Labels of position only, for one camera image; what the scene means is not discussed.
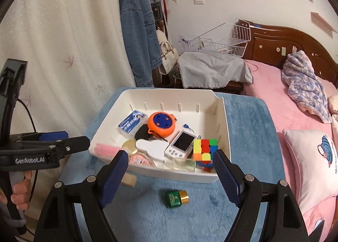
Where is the white wire basket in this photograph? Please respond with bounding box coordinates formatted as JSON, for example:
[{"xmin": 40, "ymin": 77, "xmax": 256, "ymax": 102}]
[{"xmin": 185, "ymin": 18, "xmax": 251, "ymax": 59}]

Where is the white handheld game console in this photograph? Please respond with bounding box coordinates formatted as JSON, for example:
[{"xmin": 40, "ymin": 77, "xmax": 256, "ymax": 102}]
[{"xmin": 164, "ymin": 130, "xmax": 198, "ymax": 158}]

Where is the blue table mat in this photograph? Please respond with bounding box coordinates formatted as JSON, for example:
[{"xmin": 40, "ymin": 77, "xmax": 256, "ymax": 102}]
[{"xmin": 57, "ymin": 87, "xmax": 287, "ymax": 242}]

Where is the white plastic bin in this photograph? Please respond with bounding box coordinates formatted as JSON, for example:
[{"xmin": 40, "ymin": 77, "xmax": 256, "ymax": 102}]
[{"xmin": 89, "ymin": 87, "xmax": 231, "ymax": 184}]

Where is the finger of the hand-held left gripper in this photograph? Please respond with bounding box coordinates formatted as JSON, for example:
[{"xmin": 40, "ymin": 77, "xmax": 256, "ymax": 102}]
[
  {"xmin": 11, "ymin": 130, "xmax": 70, "ymax": 144},
  {"xmin": 51, "ymin": 136, "xmax": 91, "ymax": 162}
]

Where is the white handbag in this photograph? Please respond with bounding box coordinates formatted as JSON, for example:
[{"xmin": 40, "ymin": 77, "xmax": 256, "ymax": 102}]
[{"xmin": 156, "ymin": 29, "xmax": 179, "ymax": 75}]

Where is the pink pillow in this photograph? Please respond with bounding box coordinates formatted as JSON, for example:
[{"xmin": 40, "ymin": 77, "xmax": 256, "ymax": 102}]
[{"xmin": 282, "ymin": 129, "xmax": 338, "ymax": 215}]

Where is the pink bar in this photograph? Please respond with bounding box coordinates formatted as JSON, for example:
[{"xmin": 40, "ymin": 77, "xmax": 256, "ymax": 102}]
[{"xmin": 96, "ymin": 143, "xmax": 123, "ymax": 158}]

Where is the small pink wall shelf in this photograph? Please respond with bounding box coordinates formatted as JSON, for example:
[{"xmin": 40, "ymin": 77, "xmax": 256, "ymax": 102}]
[{"xmin": 311, "ymin": 12, "xmax": 336, "ymax": 33}]

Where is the red lanyard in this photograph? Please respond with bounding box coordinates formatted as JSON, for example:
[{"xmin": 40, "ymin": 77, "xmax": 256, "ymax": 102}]
[{"xmin": 162, "ymin": 0, "xmax": 169, "ymax": 24}]

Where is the white curtain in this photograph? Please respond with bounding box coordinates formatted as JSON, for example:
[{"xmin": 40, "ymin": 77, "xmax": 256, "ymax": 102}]
[{"xmin": 0, "ymin": 0, "xmax": 136, "ymax": 179}]

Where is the purple floral blanket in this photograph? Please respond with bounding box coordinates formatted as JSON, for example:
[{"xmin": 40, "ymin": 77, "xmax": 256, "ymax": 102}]
[{"xmin": 281, "ymin": 50, "xmax": 333, "ymax": 124}]

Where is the round gold lid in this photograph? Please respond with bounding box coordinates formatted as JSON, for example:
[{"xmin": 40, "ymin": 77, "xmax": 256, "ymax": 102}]
[{"xmin": 122, "ymin": 139, "xmax": 138, "ymax": 156}]

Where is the peach cartoon blanket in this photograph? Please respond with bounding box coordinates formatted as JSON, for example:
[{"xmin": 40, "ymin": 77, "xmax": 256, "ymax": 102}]
[{"xmin": 327, "ymin": 95, "xmax": 338, "ymax": 137}]

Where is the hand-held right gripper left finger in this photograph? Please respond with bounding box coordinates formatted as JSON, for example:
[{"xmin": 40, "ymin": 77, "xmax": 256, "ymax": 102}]
[{"xmin": 33, "ymin": 149, "xmax": 130, "ymax": 242}]

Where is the brown wooden headboard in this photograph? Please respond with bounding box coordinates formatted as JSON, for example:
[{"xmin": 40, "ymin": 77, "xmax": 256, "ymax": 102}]
[{"xmin": 236, "ymin": 18, "xmax": 338, "ymax": 85}]

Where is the grey cloth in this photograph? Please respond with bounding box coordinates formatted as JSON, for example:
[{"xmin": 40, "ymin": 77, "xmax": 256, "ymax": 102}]
[{"xmin": 177, "ymin": 51, "xmax": 254, "ymax": 89}]

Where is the denim jacket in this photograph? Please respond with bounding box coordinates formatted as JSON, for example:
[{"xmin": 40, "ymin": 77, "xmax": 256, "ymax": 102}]
[{"xmin": 117, "ymin": 0, "xmax": 163, "ymax": 88}]

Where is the orange round toy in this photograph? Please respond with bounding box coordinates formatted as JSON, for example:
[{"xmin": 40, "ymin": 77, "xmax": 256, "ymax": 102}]
[{"xmin": 147, "ymin": 111, "xmax": 178, "ymax": 139}]

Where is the person's left hand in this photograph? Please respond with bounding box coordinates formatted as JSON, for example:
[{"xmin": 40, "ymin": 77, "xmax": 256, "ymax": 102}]
[{"xmin": 0, "ymin": 172, "xmax": 33, "ymax": 211}]

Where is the dark grey hanging bag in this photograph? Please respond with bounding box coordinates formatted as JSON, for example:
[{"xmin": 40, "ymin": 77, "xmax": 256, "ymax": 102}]
[{"xmin": 148, "ymin": 0, "xmax": 163, "ymax": 20}]

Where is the green jar with gold lid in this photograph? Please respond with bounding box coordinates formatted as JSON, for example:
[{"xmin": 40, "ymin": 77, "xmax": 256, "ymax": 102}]
[{"xmin": 165, "ymin": 190, "xmax": 189, "ymax": 208}]

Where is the clear glass bottle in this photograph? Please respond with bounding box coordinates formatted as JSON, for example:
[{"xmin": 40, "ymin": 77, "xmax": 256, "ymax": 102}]
[{"xmin": 171, "ymin": 158, "xmax": 196, "ymax": 173}]

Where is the white eared plastic item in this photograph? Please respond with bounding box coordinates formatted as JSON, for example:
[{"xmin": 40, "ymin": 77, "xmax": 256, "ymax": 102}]
[{"xmin": 135, "ymin": 138, "xmax": 165, "ymax": 162}]

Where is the black power adapter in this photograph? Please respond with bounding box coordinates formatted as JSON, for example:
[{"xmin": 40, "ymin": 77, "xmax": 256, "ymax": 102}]
[{"xmin": 134, "ymin": 124, "xmax": 169, "ymax": 143}]

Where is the colourful puzzle cube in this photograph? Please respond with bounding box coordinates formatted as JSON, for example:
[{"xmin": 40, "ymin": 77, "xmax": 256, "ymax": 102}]
[{"xmin": 193, "ymin": 138, "xmax": 219, "ymax": 172}]

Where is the blue and white box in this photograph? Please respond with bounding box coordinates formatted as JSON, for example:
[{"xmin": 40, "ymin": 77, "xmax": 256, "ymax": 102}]
[{"xmin": 117, "ymin": 110, "xmax": 148, "ymax": 138}]

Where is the pink bed sheet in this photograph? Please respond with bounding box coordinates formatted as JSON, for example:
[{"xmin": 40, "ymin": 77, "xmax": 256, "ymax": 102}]
[{"xmin": 241, "ymin": 59, "xmax": 338, "ymax": 242}]

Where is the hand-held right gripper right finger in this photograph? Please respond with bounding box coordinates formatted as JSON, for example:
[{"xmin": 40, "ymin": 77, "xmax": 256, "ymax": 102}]
[{"xmin": 212, "ymin": 149, "xmax": 309, "ymax": 242}]

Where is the black cable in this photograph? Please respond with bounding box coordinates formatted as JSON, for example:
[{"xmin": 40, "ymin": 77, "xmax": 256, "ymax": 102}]
[{"xmin": 16, "ymin": 99, "xmax": 36, "ymax": 197}]

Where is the wooden block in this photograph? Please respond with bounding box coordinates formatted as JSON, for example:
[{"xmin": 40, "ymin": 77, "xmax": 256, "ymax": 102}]
[{"xmin": 122, "ymin": 173, "xmax": 137, "ymax": 187}]

